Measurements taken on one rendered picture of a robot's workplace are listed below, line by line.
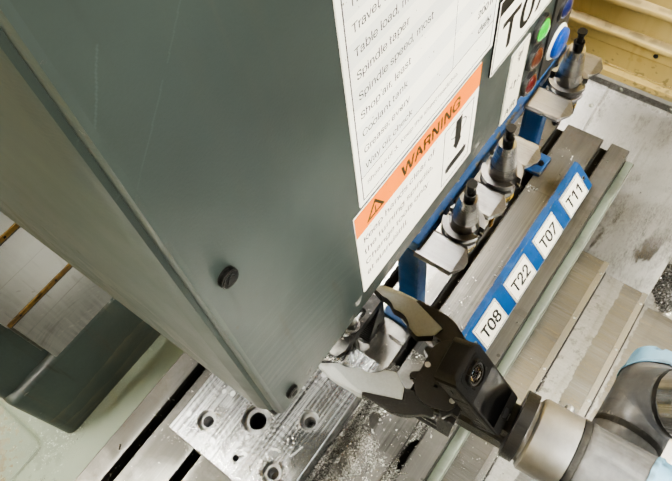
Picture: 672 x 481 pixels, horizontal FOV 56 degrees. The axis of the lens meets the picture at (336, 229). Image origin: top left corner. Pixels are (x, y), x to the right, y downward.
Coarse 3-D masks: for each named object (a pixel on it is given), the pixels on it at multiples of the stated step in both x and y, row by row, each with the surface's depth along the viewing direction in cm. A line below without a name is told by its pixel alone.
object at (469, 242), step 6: (450, 210) 95; (444, 216) 94; (480, 216) 93; (444, 222) 93; (480, 222) 93; (444, 228) 93; (450, 228) 93; (480, 228) 93; (444, 234) 94; (450, 234) 92; (456, 234) 92; (474, 234) 93; (480, 234) 94; (456, 240) 92; (462, 240) 92; (468, 240) 92; (474, 240) 92; (468, 246) 93
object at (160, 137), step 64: (0, 0) 14; (64, 0) 16; (128, 0) 17; (192, 0) 19; (256, 0) 22; (320, 0) 25; (0, 64) 16; (64, 64) 17; (128, 64) 18; (192, 64) 20; (256, 64) 23; (320, 64) 27; (0, 128) 23; (64, 128) 18; (128, 128) 20; (192, 128) 22; (256, 128) 25; (320, 128) 30; (0, 192) 42; (64, 192) 25; (128, 192) 21; (192, 192) 24; (256, 192) 28; (320, 192) 33; (448, 192) 54; (64, 256) 51; (128, 256) 27; (192, 256) 26; (256, 256) 31; (320, 256) 37; (192, 320) 31; (256, 320) 34; (320, 320) 43; (256, 384) 40
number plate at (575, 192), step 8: (576, 176) 127; (576, 184) 127; (584, 184) 128; (568, 192) 126; (576, 192) 127; (584, 192) 128; (560, 200) 124; (568, 200) 126; (576, 200) 127; (568, 208) 126; (576, 208) 127
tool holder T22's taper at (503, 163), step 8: (496, 152) 93; (504, 152) 91; (512, 152) 91; (496, 160) 93; (504, 160) 92; (512, 160) 92; (488, 168) 96; (496, 168) 94; (504, 168) 94; (512, 168) 94; (496, 176) 95; (504, 176) 95; (512, 176) 95
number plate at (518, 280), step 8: (520, 264) 119; (528, 264) 120; (512, 272) 118; (520, 272) 119; (528, 272) 120; (512, 280) 118; (520, 280) 119; (528, 280) 120; (512, 288) 118; (520, 288) 119; (512, 296) 118; (520, 296) 119
